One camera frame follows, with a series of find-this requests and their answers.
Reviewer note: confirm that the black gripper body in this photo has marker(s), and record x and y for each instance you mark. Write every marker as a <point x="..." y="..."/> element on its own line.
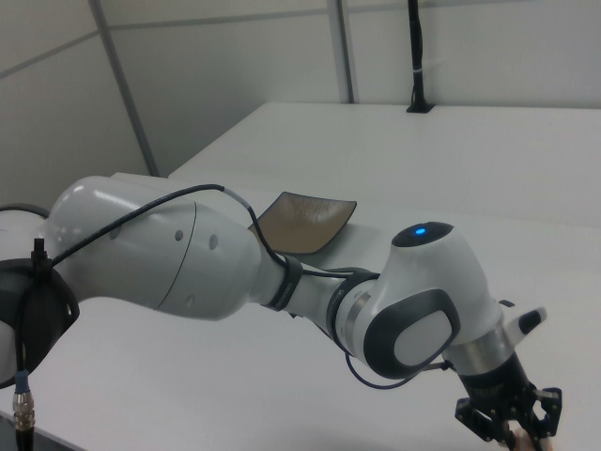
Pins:
<point x="497" y="380"/>

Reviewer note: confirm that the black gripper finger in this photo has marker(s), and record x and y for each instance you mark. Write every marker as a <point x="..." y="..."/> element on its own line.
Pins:
<point x="474" y="415"/>
<point x="547" y="409"/>

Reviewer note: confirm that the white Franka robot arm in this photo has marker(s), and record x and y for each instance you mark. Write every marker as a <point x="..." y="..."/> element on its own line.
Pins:
<point x="141" y="253"/>

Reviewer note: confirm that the brown square ceramic plate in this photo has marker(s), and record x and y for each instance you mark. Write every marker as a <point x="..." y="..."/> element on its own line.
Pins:
<point x="305" y="221"/>

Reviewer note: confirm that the black camera pole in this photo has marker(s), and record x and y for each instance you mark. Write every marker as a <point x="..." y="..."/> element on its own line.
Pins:
<point x="416" y="70"/>

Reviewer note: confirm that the grey metal partition post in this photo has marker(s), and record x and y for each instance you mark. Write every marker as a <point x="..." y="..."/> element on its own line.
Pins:
<point x="345" y="47"/>
<point x="127" y="89"/>

